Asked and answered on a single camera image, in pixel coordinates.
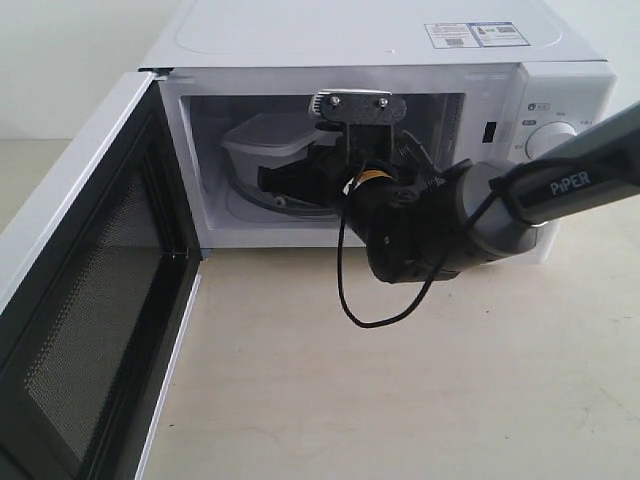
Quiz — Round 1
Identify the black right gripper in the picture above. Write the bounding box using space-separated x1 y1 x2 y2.
257 130 440 208

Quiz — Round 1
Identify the white lidded plastic container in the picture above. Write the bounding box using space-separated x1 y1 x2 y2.
221 112 338 187

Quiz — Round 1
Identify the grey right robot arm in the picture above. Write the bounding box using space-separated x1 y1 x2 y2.
257 94 639 284

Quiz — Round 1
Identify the glass microwave turntable plate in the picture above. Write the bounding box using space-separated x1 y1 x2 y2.
228 177 339 221

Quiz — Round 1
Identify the white microwave oven body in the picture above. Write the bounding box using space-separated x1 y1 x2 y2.
142 1 617 251

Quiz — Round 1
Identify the microwave door with black window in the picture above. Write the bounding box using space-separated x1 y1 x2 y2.
1 72 201 479

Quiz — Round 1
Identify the blue white label sticker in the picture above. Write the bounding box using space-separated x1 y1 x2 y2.
424 22 530 49

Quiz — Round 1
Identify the upper white control knob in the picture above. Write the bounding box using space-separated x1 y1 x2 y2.
525 122 577 160

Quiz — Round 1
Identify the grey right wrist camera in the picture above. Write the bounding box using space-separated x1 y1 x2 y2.
308 89 407 163

